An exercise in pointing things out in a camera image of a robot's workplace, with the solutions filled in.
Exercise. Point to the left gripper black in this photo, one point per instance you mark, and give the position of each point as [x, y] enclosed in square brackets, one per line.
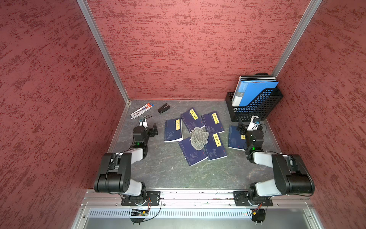
[151, 130]

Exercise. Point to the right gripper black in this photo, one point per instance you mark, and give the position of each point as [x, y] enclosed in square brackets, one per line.
[244, 127]

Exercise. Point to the blue book Zhuangzi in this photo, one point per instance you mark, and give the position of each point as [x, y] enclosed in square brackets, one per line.
[173, 130]

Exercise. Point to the blue book Hanfeizi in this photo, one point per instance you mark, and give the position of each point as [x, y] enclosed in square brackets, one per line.
[215, 149]

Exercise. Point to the grey knitted cloth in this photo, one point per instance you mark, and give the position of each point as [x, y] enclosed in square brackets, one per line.
[199, 138]

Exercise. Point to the blue book Shijing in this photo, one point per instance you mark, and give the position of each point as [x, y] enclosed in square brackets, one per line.
[192, 155]

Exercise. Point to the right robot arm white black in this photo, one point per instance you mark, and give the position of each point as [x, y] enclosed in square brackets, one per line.
[291, 176]

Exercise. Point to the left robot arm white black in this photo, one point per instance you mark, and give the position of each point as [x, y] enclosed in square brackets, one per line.
[114, 174]

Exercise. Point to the blue book Mengxi Bitan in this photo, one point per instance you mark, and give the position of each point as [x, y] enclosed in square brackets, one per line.
[236, 140]

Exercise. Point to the blue book Yuewei notes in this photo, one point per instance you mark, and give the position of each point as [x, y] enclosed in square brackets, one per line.
[212, 122]

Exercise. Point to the blue book Tang poems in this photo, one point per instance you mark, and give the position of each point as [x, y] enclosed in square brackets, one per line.
[192, 120]

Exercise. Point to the white red pen package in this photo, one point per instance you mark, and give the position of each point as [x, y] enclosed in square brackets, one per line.
[141, 111]

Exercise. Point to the black stapler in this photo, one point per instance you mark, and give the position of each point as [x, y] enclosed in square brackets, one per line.
[163, 108]

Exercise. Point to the black mesh file holder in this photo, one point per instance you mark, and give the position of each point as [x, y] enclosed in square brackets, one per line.
[261, 106]

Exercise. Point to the blue folder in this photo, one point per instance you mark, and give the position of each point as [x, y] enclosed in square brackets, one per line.
[246, 91]

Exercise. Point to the dark folders behind blue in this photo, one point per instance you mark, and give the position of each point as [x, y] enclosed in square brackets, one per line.
[258, 77]

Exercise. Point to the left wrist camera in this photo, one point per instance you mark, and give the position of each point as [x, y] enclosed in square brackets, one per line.
[143, 123]

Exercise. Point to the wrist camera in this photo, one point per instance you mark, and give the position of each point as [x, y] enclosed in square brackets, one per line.
[143, 123]
[254, 123]

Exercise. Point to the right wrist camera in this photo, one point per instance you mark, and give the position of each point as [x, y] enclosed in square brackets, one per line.
[254, 123]

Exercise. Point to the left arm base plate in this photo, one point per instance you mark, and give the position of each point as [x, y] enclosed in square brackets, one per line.
[147, 199]

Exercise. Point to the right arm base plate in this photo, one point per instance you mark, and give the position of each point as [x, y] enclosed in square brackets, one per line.
[244, 199]

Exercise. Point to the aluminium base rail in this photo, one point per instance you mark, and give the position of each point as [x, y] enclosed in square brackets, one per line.
[195, 203]

